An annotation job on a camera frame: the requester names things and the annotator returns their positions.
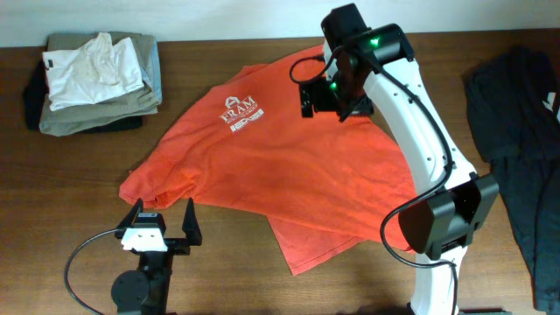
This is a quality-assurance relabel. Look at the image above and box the folded white garment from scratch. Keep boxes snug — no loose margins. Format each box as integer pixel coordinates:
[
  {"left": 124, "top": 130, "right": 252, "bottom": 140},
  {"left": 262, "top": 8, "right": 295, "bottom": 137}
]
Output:
[{"left": 43, "top": 32, "right": 144, "bottom": 111}]

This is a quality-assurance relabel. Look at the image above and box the folded black garment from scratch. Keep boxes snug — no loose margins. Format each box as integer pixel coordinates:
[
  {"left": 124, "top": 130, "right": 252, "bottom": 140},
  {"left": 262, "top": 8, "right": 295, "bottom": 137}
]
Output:
[{"left": 22, "top": 60, "right": 143, "bottom": 134}]

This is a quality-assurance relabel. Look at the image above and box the folded olive green garment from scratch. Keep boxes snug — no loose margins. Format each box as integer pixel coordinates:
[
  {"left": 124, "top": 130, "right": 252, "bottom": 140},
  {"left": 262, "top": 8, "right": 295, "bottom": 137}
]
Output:
[{"left": 39, "top": 31, "right": 160, "bottom": 137}]

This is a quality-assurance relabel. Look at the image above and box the orange printed t-shirt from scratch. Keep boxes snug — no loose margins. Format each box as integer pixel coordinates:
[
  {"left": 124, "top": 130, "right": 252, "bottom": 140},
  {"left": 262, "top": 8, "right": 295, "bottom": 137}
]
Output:
[{"left": 119, "top": 46, "right": 415, "bottom": 275}]

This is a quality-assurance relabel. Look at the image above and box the folded light blue garment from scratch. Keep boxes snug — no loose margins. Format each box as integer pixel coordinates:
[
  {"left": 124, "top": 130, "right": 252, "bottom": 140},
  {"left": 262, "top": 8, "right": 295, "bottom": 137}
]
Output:
[{"left": 140, "top": 35, "right": 163, "bottom": 104}]

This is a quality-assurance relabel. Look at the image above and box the dark navy garment pile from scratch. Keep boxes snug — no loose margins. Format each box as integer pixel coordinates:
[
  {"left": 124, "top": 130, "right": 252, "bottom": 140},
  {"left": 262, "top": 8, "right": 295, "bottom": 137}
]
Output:
[{"left": 465, "top": 46, "right": 559, "bottom": 314}]

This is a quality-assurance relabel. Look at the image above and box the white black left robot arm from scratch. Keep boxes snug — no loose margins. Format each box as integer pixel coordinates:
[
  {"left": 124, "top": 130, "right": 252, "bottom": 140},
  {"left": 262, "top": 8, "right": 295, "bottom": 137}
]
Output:
[{"left": 111, "top": 199, "right": 203, "bottom": 315}]

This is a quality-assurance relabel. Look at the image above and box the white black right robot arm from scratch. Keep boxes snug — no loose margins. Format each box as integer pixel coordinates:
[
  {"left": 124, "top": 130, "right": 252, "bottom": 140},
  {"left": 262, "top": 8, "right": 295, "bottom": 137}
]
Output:
[{"left": 298, "top": 3, "right": 499, "bottom": 315}]

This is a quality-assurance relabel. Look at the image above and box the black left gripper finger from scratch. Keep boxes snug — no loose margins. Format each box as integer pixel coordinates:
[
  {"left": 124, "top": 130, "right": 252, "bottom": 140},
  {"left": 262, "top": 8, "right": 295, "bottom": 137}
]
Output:
[
  {"left": 182, "top": 198, "right": 201, "bottom": 239},
  {"left": 117, "top": 199, "right": 144, "bottom": 229}
]

